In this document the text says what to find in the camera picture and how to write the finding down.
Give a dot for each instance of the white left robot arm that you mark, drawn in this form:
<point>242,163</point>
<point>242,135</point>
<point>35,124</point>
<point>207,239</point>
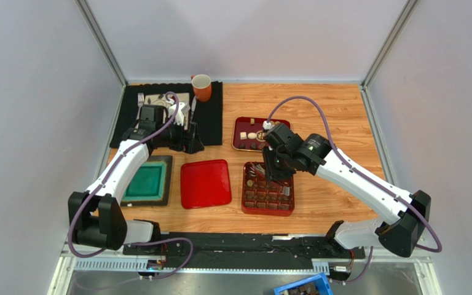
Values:
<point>95,217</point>

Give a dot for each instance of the white round chocolate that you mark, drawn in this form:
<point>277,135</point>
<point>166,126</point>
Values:
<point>252,136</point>

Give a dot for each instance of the blue plastic bin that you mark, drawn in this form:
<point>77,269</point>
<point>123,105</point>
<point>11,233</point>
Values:
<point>316,284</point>

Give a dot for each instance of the floral square plate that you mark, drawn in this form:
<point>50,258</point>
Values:
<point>160,99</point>

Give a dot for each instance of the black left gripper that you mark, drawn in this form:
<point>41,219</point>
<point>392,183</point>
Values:
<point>191,144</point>

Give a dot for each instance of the turquoise glazed dark plate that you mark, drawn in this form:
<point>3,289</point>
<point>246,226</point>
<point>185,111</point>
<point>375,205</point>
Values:
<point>151,184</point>

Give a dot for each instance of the red chocolate box with tray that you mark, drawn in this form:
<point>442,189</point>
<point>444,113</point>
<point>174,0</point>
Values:
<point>265,200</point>

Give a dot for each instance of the red chocolate serving tray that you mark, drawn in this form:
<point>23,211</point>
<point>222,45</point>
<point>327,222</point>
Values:
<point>242,124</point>

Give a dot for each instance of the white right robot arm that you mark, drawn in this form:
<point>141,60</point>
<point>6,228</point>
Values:
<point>401,215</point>

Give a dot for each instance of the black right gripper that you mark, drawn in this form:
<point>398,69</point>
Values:
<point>275,171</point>

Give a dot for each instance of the silver fork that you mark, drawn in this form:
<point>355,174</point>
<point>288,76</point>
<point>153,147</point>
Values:
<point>140,99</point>

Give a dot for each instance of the black cloth placemat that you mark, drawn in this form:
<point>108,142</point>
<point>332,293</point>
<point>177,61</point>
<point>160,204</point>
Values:
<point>207,115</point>

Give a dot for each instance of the orange mug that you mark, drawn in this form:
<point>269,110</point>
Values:
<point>202,87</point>

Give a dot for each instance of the red tin lid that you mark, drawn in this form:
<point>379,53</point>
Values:
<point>205,184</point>

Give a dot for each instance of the metal serving tongs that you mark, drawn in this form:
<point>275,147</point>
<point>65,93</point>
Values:
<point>257,170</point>

